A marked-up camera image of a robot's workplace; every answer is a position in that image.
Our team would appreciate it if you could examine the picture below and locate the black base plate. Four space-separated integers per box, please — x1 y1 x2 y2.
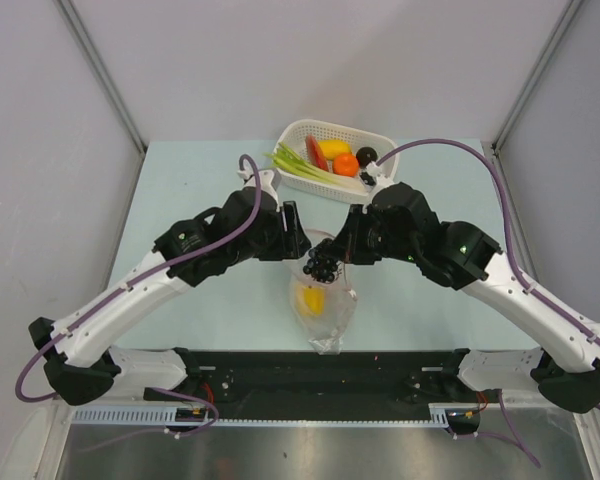
174 350 497 422

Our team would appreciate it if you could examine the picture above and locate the fake black grape bunch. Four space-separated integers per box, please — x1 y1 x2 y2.
302 238 340 284

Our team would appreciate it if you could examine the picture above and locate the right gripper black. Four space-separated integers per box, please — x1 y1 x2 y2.
325 203 419 265

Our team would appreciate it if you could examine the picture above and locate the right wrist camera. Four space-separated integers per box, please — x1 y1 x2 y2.
358 162 386 189

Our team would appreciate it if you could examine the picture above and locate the yellow fake bell pepper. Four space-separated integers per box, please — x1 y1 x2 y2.
300 286 326 316

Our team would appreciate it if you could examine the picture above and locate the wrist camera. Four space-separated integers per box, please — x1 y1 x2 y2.
237 168 281 211
358 162 386 189

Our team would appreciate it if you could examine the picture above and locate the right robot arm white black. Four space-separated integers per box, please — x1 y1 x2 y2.
323 183 600 413

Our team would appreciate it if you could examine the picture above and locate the fake watermelon slice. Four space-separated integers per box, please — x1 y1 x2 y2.
305 135 329 171

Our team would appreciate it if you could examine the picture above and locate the dark purple fake plum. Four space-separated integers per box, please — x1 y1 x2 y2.
356 146 378 168

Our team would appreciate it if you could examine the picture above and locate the fake green lettuce leaf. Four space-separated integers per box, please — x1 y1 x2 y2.
265 143 367 194

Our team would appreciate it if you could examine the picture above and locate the yellow fake lemon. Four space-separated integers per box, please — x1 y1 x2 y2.
318 139 352 161

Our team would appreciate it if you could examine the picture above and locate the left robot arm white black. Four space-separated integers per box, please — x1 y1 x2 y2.
29 187 311 406

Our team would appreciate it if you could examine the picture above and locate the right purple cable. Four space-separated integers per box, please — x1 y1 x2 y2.
377 137 600 419

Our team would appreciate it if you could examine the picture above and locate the white slotted cable duct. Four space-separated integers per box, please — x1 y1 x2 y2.
72 405 221 424

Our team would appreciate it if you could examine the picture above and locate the white perforated plastic basket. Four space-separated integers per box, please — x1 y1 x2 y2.
266 119 397 204

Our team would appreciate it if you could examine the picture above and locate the orange fake orange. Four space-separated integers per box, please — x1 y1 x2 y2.
332 153 359 178

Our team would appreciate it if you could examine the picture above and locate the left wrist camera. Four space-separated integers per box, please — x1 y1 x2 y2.
237 168 281 211

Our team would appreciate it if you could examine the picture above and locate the clear zip top bag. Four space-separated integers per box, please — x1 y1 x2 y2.
287 252 358 355

